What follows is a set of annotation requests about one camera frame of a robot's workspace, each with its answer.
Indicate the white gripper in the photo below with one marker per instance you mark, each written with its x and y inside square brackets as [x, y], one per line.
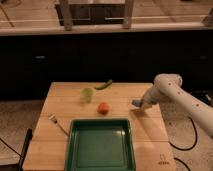
[151, 97]

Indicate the blue sponge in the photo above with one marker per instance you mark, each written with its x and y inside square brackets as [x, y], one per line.
[137, 103]

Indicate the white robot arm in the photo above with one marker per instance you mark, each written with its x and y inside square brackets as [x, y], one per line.
[169, 86]

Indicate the green plastic tray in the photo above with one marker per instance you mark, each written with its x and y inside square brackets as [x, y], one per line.
[100, 145]

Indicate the red tomato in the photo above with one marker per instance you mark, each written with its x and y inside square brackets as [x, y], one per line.
[103, 108]

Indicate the green chili pepper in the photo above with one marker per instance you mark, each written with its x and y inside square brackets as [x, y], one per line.
[105, 85]

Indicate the green plastic cup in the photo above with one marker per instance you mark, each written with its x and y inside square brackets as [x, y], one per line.
[87, 94]

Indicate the black pole at left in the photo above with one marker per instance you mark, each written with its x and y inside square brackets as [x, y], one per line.
[27, 140]

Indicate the wooden frame structure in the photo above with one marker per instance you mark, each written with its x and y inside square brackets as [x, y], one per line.
[94, 12]

